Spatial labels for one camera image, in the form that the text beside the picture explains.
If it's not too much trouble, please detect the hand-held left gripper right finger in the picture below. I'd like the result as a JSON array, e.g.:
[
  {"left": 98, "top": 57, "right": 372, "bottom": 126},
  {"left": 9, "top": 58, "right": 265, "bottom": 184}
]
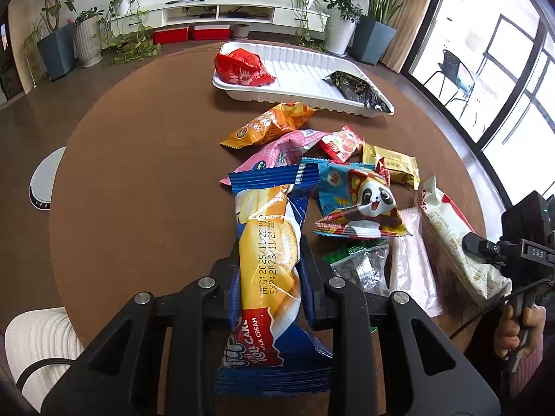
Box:
[{"left": 299, "top": 235, "right": 501, "bottom": 416}]

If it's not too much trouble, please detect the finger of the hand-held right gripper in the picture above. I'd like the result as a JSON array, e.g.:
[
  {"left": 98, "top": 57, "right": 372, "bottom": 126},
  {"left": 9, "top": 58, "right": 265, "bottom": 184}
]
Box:
[{"left": 460, "top": 231, "right": 504, "bottom": 266}]

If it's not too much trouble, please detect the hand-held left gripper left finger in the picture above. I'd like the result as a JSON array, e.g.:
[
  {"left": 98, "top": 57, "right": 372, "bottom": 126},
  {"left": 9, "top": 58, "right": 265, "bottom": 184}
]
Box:
[{"left": 41, "top": 258, "right": 241, "bottom": 416}]

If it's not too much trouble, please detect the cream snack packet red trim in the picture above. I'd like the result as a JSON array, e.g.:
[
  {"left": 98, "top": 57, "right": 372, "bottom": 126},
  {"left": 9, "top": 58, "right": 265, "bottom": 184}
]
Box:
[{"left": 417, "top": 175, "right": 513, "bottom": 306}]

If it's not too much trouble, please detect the clear green seed packet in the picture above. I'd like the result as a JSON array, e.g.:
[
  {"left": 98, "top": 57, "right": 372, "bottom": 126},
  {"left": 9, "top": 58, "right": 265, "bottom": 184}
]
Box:
[{"left": 323, "top": 240, "right": 391, "bottom": 297}]

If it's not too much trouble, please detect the blue roll cake packet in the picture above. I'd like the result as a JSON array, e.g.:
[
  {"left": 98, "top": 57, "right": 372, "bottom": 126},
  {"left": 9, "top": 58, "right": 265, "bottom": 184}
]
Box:
[{"left": 215, "top": 162, "right": 334, "bottom": 396}]

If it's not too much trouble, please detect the pale pink translucent packet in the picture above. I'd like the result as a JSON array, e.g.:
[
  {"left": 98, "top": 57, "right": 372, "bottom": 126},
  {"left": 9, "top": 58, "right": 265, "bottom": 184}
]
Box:
[{"left": 388, "top": 207, "right": 444, "bottom": 318}]

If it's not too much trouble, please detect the panda print snack packet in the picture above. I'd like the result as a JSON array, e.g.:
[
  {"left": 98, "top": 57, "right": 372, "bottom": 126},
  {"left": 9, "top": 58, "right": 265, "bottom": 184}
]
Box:
[{"left": 301, "top": 157, "right": 412, "bottom": 240}]

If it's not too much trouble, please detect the gold snack packet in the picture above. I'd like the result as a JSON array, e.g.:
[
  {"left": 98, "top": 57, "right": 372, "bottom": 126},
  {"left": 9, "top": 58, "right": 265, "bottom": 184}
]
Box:
[{"left": 362, "top": 142, "right": 421, "bottom": 190}]

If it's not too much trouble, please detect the pink snack packet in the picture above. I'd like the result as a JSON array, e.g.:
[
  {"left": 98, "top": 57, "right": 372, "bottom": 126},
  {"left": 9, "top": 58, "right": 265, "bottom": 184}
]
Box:
[{"left": 219, "top": 129, "right": 332, "bottom": 187}]

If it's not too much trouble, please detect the strawberry print candy packet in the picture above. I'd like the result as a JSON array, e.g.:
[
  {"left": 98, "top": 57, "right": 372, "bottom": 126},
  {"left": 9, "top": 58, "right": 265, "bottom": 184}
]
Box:
[{"left": 318, "top": 125, "right": 364, "bottom": 163}]

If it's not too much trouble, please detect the orange snack packet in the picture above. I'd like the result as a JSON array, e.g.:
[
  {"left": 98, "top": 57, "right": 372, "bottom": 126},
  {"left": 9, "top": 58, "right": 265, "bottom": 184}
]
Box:
[{"left": 219, "top": 102, "right": 317, "bottom": 150}]

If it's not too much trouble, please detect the white plastic tray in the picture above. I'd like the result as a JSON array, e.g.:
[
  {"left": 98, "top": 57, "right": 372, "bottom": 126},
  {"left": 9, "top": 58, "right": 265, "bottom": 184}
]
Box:
[{"left": 212, "top": 42, "right": 395, "bottom": 119}]

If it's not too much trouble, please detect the person's right forearm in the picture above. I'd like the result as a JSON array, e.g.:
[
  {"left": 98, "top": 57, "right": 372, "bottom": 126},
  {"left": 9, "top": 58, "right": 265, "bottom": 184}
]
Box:
[{"left": 498, "top": 338, "right": 548, "bottom": 399}]

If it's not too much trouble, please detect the person's right hand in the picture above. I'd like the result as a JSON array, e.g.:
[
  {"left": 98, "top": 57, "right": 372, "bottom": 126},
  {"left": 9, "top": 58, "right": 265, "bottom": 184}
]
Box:
[{"left": 494, "top": 303, "right": 548, "bottom": 358}]

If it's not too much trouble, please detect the black framed window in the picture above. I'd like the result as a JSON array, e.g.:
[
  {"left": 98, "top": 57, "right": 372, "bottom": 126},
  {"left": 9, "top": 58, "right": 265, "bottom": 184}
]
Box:
[{"left": 403, "top": 0, "right": 555, "bottom": 209}]

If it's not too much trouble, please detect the black outdoor chair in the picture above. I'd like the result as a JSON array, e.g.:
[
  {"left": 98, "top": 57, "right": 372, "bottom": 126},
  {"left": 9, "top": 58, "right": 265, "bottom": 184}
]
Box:
[{"left": 422, "top": 50, "right": 475, "bottom": 118}]

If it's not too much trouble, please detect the white ribbed chair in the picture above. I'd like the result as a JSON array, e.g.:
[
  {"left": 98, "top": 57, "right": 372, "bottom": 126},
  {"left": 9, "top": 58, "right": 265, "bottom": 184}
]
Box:
[{"left": 4, "top": 307, "right": 85, "bottom": 399}]

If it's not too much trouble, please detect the black snack packet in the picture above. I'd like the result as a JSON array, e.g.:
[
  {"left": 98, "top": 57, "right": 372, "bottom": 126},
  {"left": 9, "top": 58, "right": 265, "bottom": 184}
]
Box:
[{"left": 322, "top": 70, "right": 393, "bottom": 114}]

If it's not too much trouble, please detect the white round stool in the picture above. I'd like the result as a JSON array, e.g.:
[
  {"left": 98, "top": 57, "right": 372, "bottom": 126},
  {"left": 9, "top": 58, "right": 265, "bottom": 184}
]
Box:
[{"left": 28, "top": 146, "right": 67, "bottom": 212}]

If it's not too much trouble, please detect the beige curtain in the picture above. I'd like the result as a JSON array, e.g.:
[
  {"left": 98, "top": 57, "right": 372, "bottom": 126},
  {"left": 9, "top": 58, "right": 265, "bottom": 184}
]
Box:
[{"left": 382, "top": 0, "right": 454, "bottom": 74}]

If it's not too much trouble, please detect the large leaf plant grey pot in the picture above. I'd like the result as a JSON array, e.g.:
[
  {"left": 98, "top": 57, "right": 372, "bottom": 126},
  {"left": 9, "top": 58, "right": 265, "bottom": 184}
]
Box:
[{"left": 349, "top": 0, "right": 443, "bottom": 67}]

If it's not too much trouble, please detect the red storage box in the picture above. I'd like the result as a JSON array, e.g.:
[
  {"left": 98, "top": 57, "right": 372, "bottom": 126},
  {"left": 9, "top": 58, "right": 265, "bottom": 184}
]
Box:
[
  {"left": 153, "top": 26, "right": 190, "bottom": 45},
  {"left": 193, "top": 25, "right": 230, "bottom": 41}
]

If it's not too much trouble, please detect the bushy plant white pot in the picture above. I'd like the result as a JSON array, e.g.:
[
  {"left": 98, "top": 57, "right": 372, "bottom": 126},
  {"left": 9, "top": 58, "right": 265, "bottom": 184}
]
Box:
[{"left": 323, "top": 0, "right": 362, "bottom": 57}]

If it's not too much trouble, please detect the white television cabinet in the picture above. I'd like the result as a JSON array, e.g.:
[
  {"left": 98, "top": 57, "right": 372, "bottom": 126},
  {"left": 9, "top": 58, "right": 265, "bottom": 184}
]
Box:
[{"left": 108, "top": 2, "right": 330, "bottom": 37}]

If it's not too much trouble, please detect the plant in white ribbed pot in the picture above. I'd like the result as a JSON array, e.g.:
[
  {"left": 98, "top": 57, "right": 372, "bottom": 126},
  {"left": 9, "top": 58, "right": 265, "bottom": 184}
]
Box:
[{"left": 73, "top": 8, "right": 105, "bottom": 69}]

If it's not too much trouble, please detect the tall plant dark grey pot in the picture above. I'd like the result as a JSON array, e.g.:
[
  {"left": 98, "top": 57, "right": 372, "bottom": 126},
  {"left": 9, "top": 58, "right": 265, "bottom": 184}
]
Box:
[{"left": 22, "top": 0, "right": 78, "bottom": 81}]

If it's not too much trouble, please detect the trailing pothos white pot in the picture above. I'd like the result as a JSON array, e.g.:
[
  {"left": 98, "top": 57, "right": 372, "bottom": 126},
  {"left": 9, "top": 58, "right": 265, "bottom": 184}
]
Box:
[{"left": 97, "top": 0, "right": 161, "bottom": 66}]

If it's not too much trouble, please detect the black cable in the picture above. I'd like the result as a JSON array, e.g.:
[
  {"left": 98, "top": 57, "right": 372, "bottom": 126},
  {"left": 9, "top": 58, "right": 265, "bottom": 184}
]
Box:
[{"left": 449, "top": 277, "right": 555, "bottom": 339}]

